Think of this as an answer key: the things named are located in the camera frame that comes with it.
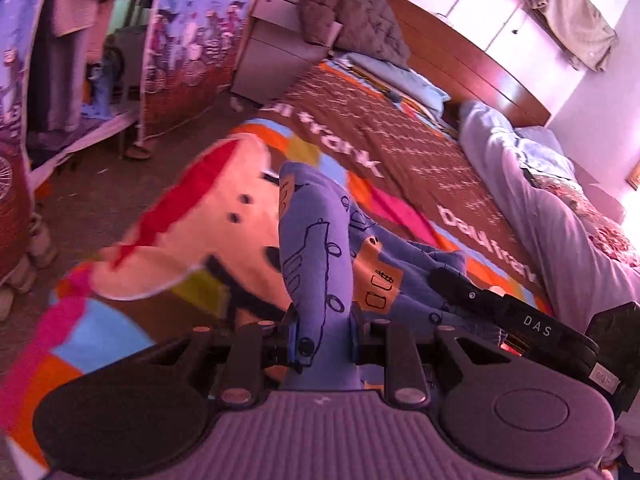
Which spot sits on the brown quilted jacket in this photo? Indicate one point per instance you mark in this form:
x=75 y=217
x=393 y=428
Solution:
x=350 y=15

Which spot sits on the floral blanket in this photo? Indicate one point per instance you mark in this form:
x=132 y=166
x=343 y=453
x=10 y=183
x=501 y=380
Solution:
x=607 y=230

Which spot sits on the dark chair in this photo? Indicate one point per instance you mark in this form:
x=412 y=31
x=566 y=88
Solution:
x=125 y=55

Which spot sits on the blue printed pants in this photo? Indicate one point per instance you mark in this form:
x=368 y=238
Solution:
x=312 y=240

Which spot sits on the pale shoes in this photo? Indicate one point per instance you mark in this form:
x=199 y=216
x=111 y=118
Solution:
x=30 y=255

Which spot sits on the hanging clothes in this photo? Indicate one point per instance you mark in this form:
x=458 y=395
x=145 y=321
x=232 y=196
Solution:
x=65 y=45

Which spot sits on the brown slipper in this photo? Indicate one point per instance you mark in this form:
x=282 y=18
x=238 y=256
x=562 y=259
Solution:
x=141 y=150

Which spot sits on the beige hanging jacket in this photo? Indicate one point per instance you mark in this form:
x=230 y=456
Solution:
x=575 y=15

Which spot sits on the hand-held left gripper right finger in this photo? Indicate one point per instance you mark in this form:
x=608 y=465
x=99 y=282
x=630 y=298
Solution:
x=356 y=340

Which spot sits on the light blue pillow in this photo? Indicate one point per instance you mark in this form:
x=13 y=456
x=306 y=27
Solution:
x=400 y=80
x=547 y=152

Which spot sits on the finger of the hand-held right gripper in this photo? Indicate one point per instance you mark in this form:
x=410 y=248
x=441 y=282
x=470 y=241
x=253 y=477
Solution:
x=457 y=285

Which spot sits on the printed curtain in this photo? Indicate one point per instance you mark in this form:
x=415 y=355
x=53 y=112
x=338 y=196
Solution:
x=195 y=45
x=15 y=135

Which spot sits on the colourful printed blanket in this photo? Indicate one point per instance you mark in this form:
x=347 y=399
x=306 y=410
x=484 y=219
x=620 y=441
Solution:
x=400 y=160

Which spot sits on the wooden headboard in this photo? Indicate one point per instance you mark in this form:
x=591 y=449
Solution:
x=470 y=65

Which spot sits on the pale quilt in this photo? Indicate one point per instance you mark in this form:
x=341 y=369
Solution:
x=540 y=240

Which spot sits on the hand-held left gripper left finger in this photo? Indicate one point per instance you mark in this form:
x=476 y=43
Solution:
x=294 y=345

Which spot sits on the white wardrobe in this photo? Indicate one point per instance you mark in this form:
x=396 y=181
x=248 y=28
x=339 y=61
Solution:
x=492 y=5

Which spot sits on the grey nightstand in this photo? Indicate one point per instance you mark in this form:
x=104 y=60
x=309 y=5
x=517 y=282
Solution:
x=272 y=45

